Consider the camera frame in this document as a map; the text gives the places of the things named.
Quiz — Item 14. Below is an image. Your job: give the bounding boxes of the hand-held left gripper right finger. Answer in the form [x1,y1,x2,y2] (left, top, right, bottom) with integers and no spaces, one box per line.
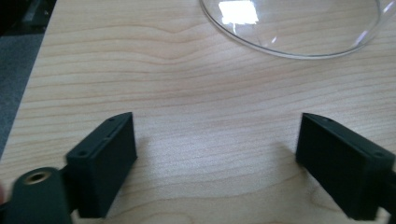
[295,112,396,221]

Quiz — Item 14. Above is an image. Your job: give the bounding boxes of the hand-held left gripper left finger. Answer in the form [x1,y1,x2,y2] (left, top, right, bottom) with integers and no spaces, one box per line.
[65,111,138,218]

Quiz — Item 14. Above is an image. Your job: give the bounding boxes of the clear glass bowl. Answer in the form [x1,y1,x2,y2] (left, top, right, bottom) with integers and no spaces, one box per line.
[199,0,396,61]

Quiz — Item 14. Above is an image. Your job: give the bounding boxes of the black stand base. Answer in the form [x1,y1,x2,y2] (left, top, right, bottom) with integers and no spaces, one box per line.
[0,0,58,35]

